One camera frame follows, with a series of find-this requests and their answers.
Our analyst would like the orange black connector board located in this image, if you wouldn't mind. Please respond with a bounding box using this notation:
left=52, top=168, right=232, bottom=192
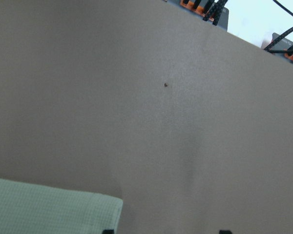
left=165, top=0, right=230, bottom=31

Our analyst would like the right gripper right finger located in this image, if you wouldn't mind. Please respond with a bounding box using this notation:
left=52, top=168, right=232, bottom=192
left=219, top=230, right=232, bottom=234

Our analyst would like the olive green long-sleeve shirt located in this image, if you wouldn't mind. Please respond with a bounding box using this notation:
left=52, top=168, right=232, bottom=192
left=0, top=178, right=123, bottom=234

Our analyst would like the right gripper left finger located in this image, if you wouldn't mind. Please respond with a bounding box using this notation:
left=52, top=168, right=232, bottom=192
left=102, top=230, right=115, bottom=234

